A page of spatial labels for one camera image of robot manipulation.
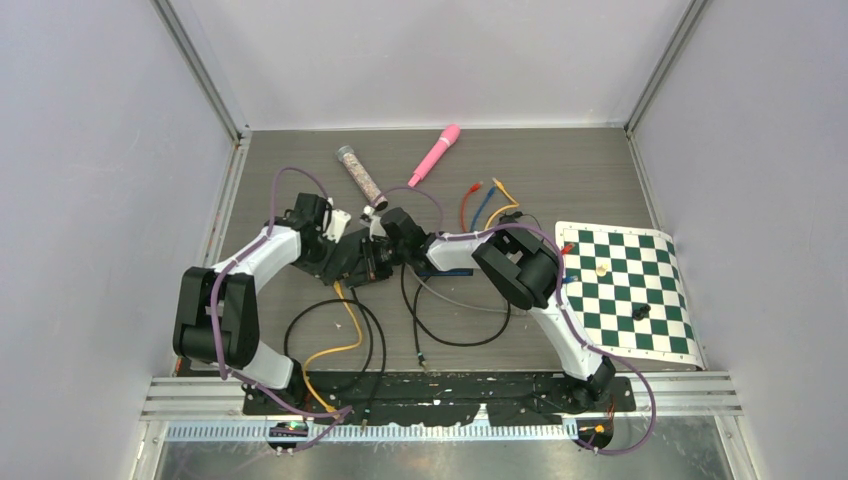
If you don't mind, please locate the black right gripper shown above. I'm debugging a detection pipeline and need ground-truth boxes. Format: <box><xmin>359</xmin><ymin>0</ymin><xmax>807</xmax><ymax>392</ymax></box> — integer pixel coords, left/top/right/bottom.
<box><xmin>349</xmin><ymin>239</ymin><xmax>409</xmax><ymax>292</ymax></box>

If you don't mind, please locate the dark grey network switch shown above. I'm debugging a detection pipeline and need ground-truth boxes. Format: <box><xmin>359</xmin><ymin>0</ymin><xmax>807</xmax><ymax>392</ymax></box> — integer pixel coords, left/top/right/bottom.
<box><xmin>321</xmin><ymin>228</ymin><xmax>370</xmax><ymax>288</ymax></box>

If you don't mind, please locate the black cable teal boot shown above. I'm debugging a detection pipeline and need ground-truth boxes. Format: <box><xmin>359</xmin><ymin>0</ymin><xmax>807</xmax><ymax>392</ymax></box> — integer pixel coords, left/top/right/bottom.
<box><xmin>283</xmin><ymin>284</ymin><xmax>388</xmax><ymax>425</ymax></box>
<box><xmin>399</xmin><ymin>264</ymin><xmax>513</xmax><ymax>372</ymax></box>

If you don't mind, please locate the small black TP-Link switch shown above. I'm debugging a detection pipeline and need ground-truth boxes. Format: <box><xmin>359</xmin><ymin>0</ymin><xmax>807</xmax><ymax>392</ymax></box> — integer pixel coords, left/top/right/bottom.
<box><xmin>414</xmin><ymin>268</ymin><xmax>474</xmax><ymax>278</ymax></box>

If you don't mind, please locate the red ethernet cable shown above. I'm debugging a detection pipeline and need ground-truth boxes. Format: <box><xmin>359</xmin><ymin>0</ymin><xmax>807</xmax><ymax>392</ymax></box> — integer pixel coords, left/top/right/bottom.
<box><xmin>459</xmin><ymin>182</ymin><xmax>576</xmax><ymax>258</ymax></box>

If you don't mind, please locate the blue ethernet cable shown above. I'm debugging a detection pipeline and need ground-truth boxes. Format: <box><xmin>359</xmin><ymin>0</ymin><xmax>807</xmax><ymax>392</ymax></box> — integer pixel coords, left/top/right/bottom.
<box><xmin>470</xmin><ymin>186</ymin><xmax>581</xmax><ymax>285</ymax></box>

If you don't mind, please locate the black power adapter with cord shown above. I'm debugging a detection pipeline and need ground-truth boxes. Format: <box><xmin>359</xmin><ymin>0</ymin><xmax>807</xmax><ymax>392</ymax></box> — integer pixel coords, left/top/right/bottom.
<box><xmin>503</xmin><ymin>210</ymin><xmax>544</xmax><ymax>230</ymax></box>

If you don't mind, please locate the yellow ethernet cable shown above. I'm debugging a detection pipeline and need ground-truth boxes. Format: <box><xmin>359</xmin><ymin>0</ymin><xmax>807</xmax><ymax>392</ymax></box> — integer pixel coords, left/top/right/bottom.
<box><xmin>484</xmin><ymin>176</ymin><xmax>521</xmax><ymax>230</ymax></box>

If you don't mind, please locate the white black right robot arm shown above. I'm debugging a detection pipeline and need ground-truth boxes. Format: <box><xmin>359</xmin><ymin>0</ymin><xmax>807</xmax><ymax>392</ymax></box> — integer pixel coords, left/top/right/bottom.
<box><xmin>360</xmin><ymin>207</ymin><xmax>616</xmax><ymax>411</ymax></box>

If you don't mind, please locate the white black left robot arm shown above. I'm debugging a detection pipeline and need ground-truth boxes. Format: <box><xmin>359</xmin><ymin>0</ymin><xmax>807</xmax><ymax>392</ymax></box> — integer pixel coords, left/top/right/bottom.
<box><xmin>172</xmin><ymin>193</ymin><xmax>351</xmax><ymax>414</ymax></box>

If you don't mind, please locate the glitter tube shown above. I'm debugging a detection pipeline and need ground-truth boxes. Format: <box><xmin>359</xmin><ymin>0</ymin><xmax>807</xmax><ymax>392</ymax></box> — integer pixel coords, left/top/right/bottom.
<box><xmin>336</xmin><ymin>145</ymin><xmax>388</xmax><ymax>211</ymax></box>

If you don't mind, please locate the pink marker pen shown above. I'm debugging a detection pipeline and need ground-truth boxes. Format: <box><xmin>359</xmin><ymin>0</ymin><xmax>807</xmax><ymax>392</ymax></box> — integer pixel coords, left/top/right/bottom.
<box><xmin>407</xmin><ymin>124</ymin><xmax>461</xmax><ymax>187</ymax></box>

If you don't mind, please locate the green white checkerboard mat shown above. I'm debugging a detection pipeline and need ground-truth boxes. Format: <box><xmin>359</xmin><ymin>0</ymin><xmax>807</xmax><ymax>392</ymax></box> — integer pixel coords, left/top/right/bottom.
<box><xmin>555</xmin><ymin>221</ymin><xmax>704</xmax><ymax>370</ymax></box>

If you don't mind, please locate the black chess piece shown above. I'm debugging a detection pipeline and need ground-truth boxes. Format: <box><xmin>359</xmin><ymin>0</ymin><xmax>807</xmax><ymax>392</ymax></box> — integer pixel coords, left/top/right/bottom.
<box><xmin>632</xmin><ymin>304</ymin><xmax>651</xmax><ymax>321</ymax></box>

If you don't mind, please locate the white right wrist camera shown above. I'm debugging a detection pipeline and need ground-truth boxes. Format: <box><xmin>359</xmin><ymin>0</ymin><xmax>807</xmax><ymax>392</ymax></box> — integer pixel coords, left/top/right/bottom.
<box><xmin>360</xmin><ymin>205</ymin><xmax>387</xmax><ymax>238</ymax></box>

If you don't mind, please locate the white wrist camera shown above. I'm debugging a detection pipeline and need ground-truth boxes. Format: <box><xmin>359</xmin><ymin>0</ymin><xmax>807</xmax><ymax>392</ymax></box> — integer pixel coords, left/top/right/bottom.
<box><xmin>322</xmin><ymin>197</ymin><xmax>351</xmax><ymax>243</ymax></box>
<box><xmin>360</xmin><ymin>205</ymin><xmax>387</xmax><ymax>238</ymax></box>

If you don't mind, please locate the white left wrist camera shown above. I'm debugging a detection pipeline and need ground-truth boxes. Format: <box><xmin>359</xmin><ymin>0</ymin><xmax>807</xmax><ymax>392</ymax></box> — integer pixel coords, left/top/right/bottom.
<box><xmin>322</xmin><ymin>197</ymin><xmax>351</xmax><ymax>243</ymax></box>

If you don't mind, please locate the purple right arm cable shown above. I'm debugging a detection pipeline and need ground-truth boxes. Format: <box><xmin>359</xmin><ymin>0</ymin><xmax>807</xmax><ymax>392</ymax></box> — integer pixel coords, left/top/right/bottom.
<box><xmin>370</xmin><ymin>185</ymin><xmax>659</xmax><ymax>458</ymax></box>

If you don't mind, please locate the aluminium front rail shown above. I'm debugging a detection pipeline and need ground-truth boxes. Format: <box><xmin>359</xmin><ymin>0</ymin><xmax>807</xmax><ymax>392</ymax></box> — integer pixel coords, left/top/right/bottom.
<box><xmin>142</xmin><ymin>371</ymin><xmax>743</xmax><ymax>425</ymax></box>

